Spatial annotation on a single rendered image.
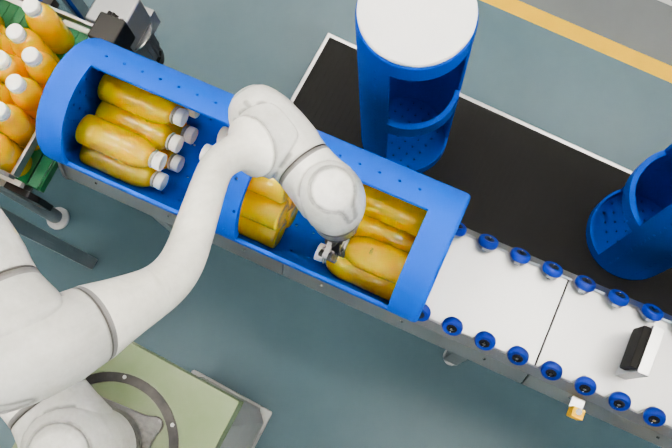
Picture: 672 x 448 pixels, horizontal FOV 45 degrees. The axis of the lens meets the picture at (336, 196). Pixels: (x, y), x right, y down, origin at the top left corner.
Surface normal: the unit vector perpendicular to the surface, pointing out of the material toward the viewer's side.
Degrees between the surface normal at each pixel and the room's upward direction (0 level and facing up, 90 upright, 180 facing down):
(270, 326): 0
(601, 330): 0
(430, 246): 7
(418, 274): 31
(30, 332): 39
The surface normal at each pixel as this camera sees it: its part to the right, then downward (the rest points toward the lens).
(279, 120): 0.39, -0.51
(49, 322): 0.39, -0.68
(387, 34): -0.05, -0.25
